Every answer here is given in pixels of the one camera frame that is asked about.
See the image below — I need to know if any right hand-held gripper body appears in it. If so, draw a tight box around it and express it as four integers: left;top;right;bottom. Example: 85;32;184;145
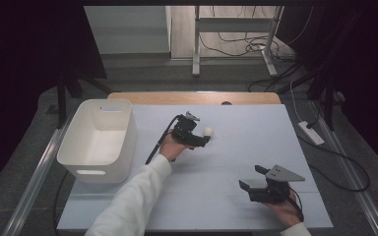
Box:
248;164;306;205

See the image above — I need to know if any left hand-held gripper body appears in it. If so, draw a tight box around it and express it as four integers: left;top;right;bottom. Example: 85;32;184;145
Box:
171;111;209;150

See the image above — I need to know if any white plastic bin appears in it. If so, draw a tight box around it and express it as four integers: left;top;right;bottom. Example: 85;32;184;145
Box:
56;98;138;185

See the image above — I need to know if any person's left hand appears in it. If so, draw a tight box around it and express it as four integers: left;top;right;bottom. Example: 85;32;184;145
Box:
158;132;192;162

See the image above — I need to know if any person's right hand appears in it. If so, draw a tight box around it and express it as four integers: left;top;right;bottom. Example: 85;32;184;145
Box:
263;190;304;228

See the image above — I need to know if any white board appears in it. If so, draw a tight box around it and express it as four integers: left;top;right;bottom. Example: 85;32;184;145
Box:
56;103;334;232

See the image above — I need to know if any wooden table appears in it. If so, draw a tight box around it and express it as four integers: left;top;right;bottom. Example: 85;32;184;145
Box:
107;91;282;106

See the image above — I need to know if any white power strip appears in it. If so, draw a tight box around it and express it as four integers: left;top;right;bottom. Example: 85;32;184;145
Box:
297;120;326;147

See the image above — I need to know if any black stand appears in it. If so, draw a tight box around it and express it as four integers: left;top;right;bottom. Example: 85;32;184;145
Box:
304;55;347;132
46;63;113;130

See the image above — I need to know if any white cabinet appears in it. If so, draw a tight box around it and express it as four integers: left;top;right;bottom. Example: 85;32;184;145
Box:
84;5;172;55

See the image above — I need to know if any left hand-held gripper black cable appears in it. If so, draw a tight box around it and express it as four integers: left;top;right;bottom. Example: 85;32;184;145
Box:
145;114;181;165

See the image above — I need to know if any hand-held gripper black cable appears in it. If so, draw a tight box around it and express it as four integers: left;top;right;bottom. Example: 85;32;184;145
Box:
145;114;181;165
288;187;305;222

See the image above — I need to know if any right hand-held gripper black cable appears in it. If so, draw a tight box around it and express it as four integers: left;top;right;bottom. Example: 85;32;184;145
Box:
288;187;305;222

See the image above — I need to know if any white cable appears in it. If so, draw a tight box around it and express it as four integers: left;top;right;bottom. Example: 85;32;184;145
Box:
288;80;304;123

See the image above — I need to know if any aluminium rail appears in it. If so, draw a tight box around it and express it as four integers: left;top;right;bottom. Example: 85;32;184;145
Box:
309;97;378;236
1;107;80;236

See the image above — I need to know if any long black floor cable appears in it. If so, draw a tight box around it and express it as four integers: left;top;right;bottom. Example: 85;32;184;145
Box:
296;132;371;193

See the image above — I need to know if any tangle of black cables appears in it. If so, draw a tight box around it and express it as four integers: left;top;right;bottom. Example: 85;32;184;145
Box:
199;5;298;61

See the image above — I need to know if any white metal stand frame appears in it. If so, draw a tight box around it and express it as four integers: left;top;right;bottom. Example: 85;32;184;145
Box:
191;5;284;78

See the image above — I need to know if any thin black cable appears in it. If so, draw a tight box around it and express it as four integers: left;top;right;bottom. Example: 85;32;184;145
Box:
52;170;70;236

